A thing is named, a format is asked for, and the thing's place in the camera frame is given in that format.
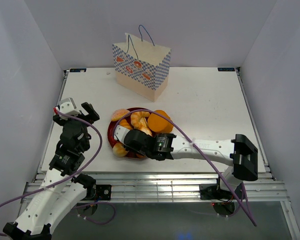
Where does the small round bread roll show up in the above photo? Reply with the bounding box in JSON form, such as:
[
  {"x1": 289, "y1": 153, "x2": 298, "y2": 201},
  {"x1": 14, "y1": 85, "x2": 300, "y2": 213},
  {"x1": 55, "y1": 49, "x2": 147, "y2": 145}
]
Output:
[{"x1": 112, "y1": 142, "x2": 129, "y2": 158}]

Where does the round orange bun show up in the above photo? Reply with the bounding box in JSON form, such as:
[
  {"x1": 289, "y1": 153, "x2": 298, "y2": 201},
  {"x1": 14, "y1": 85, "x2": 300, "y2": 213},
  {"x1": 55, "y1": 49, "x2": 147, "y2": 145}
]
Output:
[{"x1": 147, "y1": 113, "x2": 174, "y2": 134}]

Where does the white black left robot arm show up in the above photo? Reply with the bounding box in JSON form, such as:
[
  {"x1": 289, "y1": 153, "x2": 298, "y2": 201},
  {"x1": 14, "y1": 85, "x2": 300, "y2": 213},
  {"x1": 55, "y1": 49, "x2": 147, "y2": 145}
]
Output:
[{"x1": 3, "y1": 98, "x2": 100, "y2": 240}]

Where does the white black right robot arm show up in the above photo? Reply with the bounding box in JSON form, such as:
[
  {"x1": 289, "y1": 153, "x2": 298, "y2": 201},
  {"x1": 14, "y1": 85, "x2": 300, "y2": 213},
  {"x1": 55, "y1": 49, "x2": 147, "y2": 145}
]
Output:
[{"x1": 114, "y1": 127, "x2": 259, "y2": 201}]

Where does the white topped oval bread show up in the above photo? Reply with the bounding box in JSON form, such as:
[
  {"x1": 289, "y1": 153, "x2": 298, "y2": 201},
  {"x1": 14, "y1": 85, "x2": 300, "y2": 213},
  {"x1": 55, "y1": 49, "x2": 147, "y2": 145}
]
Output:
[{"x1": 138, "y1": 126, "x2": 153, "y2": 137}]

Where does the curved croissant bread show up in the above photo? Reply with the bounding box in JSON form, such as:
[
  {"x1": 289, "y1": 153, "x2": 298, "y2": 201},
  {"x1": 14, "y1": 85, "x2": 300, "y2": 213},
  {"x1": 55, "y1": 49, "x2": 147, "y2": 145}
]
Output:
[{"x1": 130, "y1": 111, "x2": 150, "y2": 129}]

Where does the striped croissant bread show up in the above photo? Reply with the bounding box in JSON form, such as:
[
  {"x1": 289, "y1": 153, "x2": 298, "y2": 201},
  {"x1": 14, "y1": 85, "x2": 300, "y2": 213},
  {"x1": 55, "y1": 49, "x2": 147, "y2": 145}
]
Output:
[{"x1": 119, "y1": 118, "x2": 133, "y2": 130}]

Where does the pink sugared bread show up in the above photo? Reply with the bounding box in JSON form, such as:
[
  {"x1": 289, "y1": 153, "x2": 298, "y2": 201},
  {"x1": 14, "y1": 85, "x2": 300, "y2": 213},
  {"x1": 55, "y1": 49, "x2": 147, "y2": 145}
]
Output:
[{"x1": 111, "y1": 108, "x2": 130, "y2": 122}]

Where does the checkered paper bag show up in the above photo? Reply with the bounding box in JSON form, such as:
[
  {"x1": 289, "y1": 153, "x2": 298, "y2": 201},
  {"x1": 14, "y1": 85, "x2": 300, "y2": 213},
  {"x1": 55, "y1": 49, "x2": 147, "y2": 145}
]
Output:
[{"x1": 112, "y1": 32, "x2": 172, "y2": 102}]

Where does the red round plate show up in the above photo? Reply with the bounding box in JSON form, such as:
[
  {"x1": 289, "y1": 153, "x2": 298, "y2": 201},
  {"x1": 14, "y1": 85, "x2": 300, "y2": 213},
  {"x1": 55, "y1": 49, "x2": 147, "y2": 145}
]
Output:
[{"x1": 107, "y1": 109, "x2": 146, "y2": 159}]

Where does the left blue table label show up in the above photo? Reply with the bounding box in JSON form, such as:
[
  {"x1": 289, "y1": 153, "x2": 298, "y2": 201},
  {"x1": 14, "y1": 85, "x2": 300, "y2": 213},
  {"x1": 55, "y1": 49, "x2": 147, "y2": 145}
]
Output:
[{"x1": 69, "y1": 68, "x2": 87, "y2": 73}]

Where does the blue table label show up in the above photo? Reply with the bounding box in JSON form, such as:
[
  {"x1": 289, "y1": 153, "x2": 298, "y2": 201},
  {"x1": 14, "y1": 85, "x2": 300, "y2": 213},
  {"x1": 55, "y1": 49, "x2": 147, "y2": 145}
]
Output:
[
  {"x1": 69, "y1": 68, "x2": 87, "y2": 73},
  {"x1": 217, "y1": 67, "x2": 236, "y2": 72}
]

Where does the right blue table label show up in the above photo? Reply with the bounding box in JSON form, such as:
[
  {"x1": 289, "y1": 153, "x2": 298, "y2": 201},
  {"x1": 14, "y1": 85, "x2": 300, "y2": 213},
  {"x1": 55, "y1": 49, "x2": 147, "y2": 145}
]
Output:
[{"x1": 217, "y1": 67, "x2": 236, "y2": 72}]

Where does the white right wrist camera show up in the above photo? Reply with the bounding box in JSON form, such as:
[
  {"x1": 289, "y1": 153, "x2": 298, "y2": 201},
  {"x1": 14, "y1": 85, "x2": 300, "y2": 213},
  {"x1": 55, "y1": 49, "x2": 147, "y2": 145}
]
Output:
[{"x1": 114, "y1": 125, "x2": 131, "y2": 145}]

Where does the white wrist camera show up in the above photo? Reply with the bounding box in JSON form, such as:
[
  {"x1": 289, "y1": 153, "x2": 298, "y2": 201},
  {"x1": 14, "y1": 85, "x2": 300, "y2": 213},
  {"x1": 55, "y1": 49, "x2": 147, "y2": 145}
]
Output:
[
  {"x1": 56, "y1": 97, "x2": 80, "y2": 116},
  {"x1": 114, "y1": 125, "x2": 131, "y2": 145}
]

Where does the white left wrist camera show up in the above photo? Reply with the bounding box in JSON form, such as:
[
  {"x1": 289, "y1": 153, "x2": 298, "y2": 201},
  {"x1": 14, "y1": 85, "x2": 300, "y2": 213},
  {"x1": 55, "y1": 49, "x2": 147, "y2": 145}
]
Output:
[{"x1": 56, "y1": 97, "x2": 80, "y2": 116}]

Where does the aluminium frame rail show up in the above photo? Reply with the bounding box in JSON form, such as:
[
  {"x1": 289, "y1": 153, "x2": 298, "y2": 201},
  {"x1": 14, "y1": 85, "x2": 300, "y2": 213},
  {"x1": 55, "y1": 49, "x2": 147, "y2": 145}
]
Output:
[{"x1": 19, "y1": 172, "x2": 291, "y2": 203}]

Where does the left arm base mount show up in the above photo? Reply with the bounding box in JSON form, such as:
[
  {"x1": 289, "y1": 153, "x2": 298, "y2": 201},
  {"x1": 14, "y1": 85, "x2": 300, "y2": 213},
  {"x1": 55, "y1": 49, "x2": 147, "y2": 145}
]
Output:
[{"x1": 84, "y1": 184, "x2": 112, "y2": 201}]

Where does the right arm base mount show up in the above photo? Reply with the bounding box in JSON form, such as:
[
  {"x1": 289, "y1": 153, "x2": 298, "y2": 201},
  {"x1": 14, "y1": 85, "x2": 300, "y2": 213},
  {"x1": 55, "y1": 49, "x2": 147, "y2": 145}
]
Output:
[{"x1": 199, "y1": 184, "x2": 234, "y2": 202}]

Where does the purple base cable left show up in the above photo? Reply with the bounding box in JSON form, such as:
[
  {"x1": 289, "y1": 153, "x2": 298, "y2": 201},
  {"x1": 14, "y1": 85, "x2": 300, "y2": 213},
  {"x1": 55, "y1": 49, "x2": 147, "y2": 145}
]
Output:
[{"x1": 73, "y1": 201, "x2": 117, "y2": 225}]

